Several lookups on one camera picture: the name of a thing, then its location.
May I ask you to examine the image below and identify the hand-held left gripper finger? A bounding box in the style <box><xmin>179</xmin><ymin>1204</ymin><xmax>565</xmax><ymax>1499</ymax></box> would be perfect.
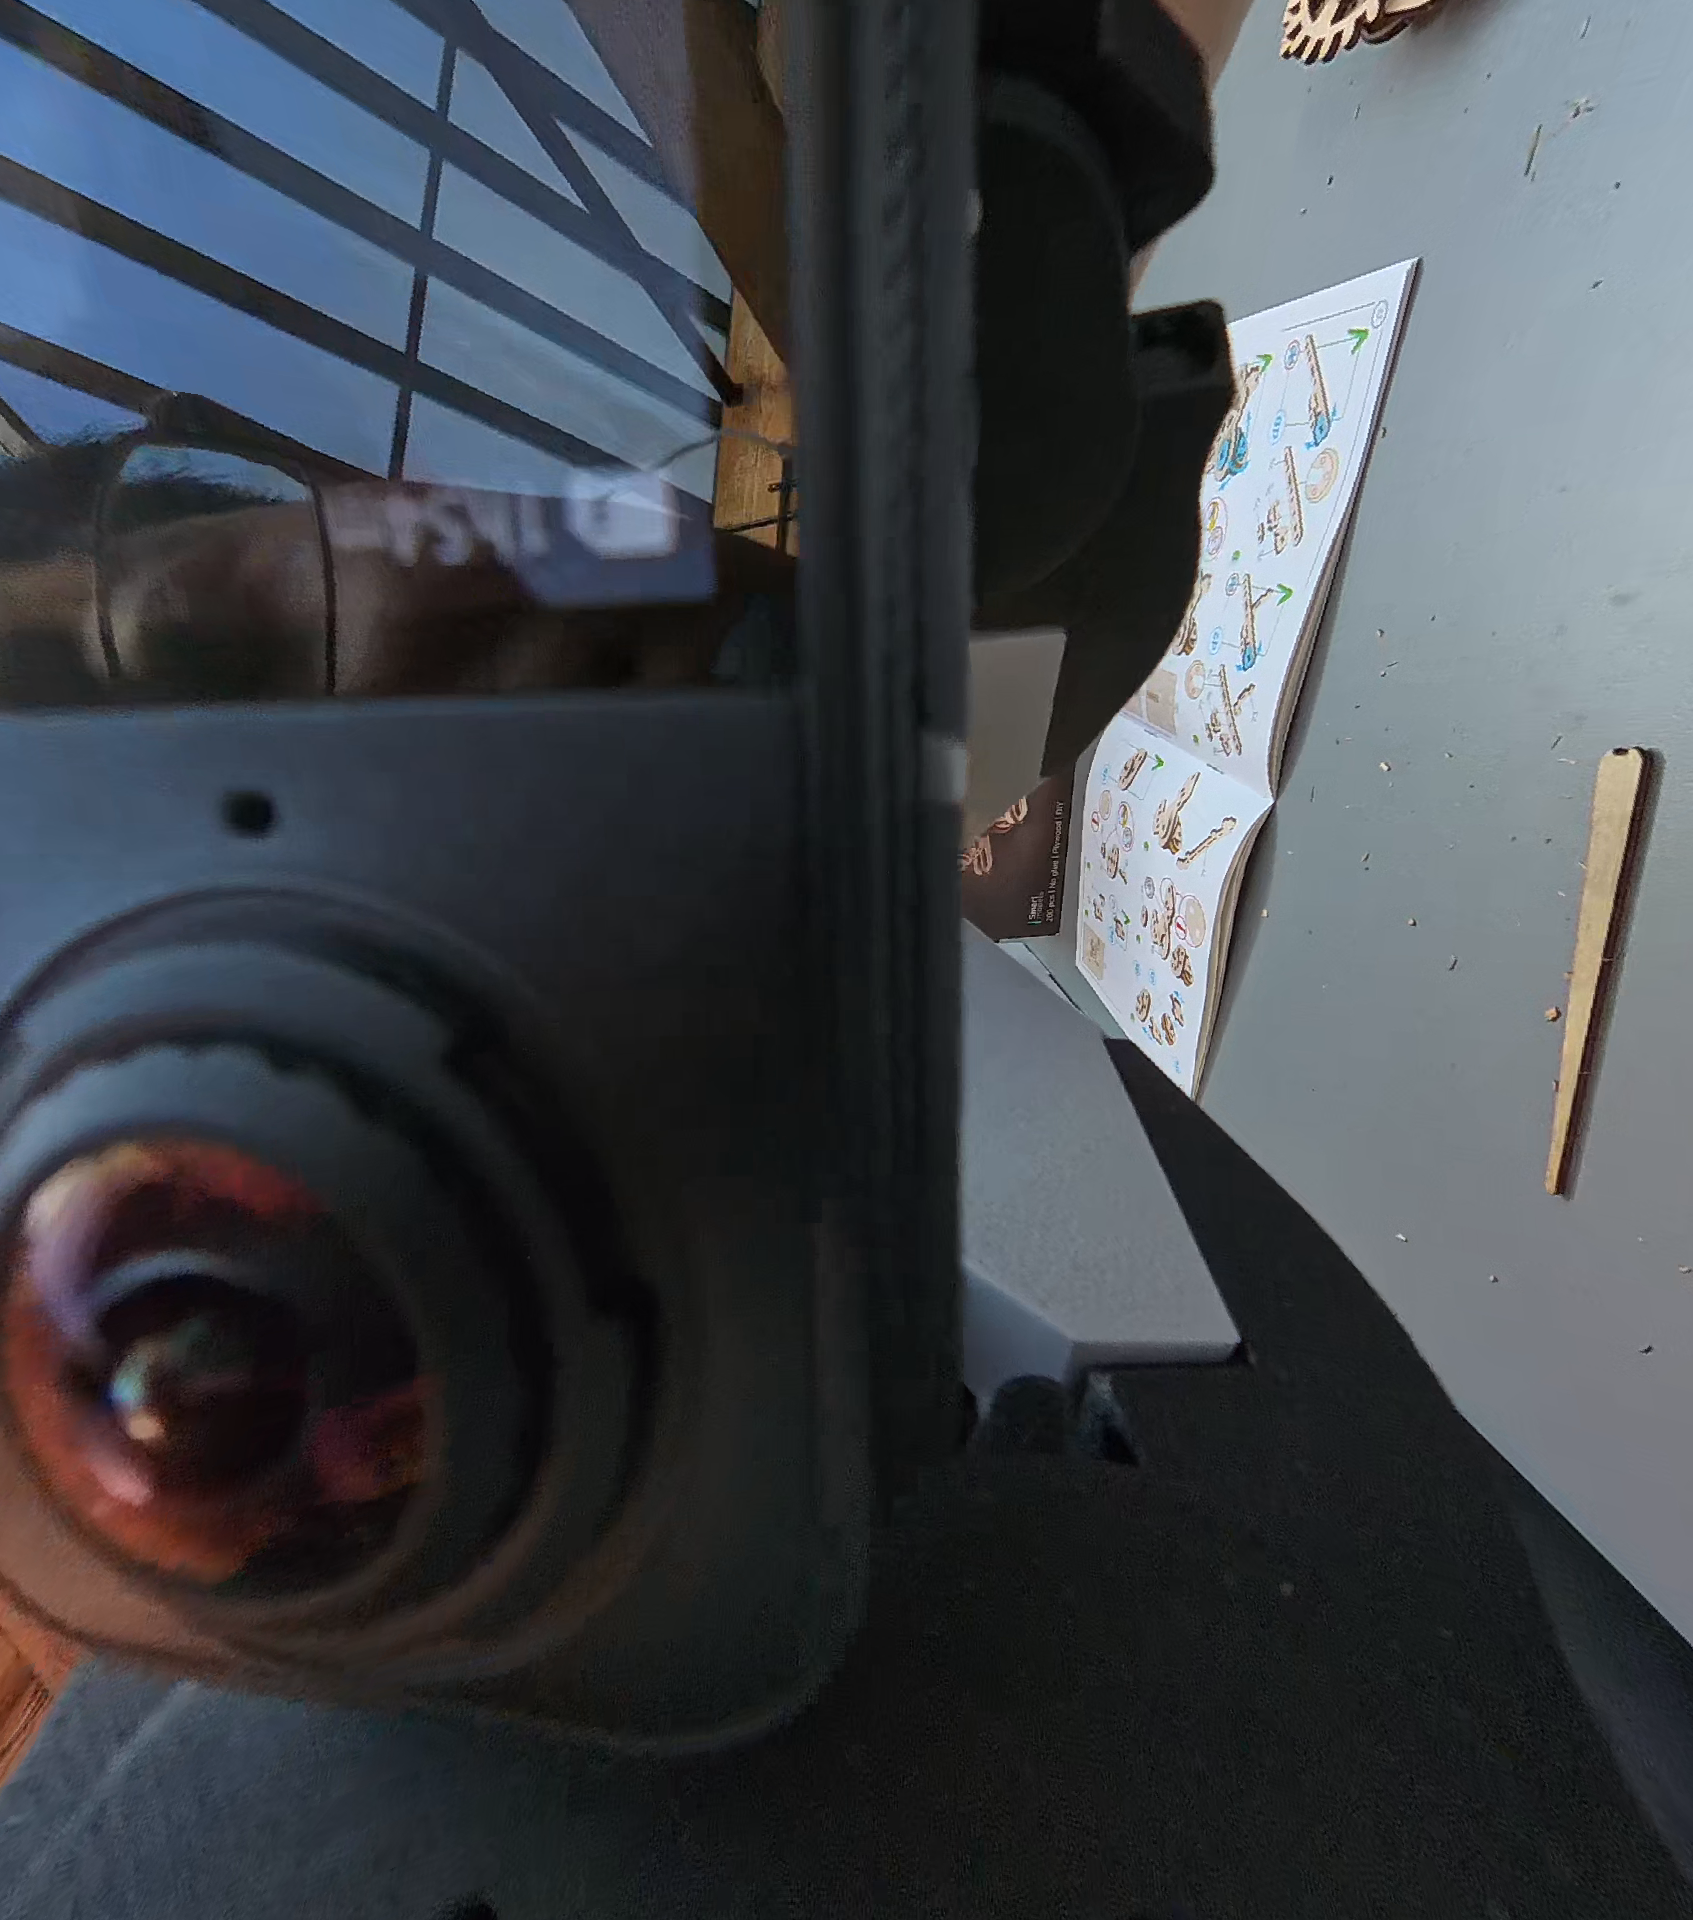
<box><xmin>961</xmin><ymin>918</ymin><xmax>1245</xmax><ymax>1400</ymax></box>

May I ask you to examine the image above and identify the wooden gear cluster model part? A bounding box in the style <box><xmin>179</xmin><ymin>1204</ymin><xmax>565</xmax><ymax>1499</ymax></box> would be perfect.
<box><xmin>1278</xmin><ymin>0</ymin><xmax>1437</xmax><ymax>66</ymax></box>

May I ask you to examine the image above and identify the illustrated instruction booklet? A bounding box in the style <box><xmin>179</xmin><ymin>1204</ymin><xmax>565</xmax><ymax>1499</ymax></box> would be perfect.
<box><xmin>1074</xmin><ymin>256</ymin><xmax>1423</xmax><ymax>1102</ymax></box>

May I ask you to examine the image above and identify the long flat wooden stick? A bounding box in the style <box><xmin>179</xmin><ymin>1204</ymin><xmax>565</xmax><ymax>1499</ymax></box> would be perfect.
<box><xmin>1542</xmin><ymin>743</ymin><xmax>1659</xmax><ymax>1200</ymax></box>

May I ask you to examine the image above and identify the dark printed box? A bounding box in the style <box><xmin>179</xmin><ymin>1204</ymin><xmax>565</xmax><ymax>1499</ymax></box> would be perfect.
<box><xmin>957</xmin><ymin>776</ymin><xmax>1078</xmax><ymax>944</ymax></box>

